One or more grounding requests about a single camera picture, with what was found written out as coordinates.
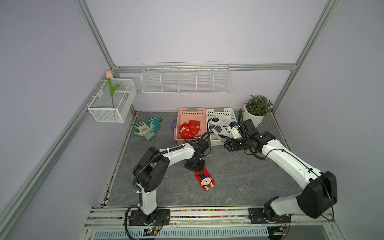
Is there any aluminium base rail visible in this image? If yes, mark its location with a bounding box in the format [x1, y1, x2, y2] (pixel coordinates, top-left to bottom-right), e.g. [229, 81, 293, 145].
[85, 206, 336, 229]

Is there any pink plastic basket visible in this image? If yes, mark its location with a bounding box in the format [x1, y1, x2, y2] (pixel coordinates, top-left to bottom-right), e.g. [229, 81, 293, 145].
[174, 108, 208, 144]

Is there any white sock hexagon patch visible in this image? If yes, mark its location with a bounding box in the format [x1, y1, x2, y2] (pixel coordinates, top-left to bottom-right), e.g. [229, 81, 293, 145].
[208, 116, 231, 127]

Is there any white mesh wall box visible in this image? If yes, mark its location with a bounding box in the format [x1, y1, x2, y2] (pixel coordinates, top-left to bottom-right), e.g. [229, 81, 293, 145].
[88, 79, 137, 123]

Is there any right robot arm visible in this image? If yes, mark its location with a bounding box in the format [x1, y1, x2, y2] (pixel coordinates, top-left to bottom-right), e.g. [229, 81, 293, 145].
[225, 111, 338, 223]

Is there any green white garden glove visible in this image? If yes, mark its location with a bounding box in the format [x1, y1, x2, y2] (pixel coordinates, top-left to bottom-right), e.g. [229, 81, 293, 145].
[133, 121, 156, 141]

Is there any potted green plant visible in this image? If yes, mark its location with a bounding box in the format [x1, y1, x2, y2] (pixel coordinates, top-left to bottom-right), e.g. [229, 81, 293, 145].
[243, 95, 273, 128]

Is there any white wire wall shelf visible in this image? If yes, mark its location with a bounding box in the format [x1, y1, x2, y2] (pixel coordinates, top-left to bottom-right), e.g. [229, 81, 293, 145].
[141, 62, 232, 95]

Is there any artificial pink tulip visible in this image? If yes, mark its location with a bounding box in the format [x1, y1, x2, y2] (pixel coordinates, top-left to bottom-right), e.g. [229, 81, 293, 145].
[106, 70, 120, 108]

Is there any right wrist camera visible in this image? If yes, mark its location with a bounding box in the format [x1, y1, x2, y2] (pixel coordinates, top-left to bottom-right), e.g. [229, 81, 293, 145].
[229, 122, 242, 140]

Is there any white sock grey bird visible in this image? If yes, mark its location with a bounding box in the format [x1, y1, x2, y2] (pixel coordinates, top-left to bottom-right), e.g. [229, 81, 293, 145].
[210, 125, 233, 139]

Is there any red penguin sock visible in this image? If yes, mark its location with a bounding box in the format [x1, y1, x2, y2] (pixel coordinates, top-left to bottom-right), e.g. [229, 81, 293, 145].
[195, 168, 216, 191]

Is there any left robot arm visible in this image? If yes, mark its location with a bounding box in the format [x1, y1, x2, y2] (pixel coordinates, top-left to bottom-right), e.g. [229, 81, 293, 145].
[129, 132, 211, 226]

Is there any white plastic basket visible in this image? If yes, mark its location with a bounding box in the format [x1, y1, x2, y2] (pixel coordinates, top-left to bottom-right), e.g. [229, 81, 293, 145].
[206, 108, 238, 146]

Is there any purple pink garden trowel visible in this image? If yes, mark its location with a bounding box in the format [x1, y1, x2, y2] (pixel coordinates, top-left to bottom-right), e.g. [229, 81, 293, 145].
[171, 120, 177, 129]

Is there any red santa sock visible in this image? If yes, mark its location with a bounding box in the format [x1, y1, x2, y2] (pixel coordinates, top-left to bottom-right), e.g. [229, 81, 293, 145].
[179, 120, 202, 139]

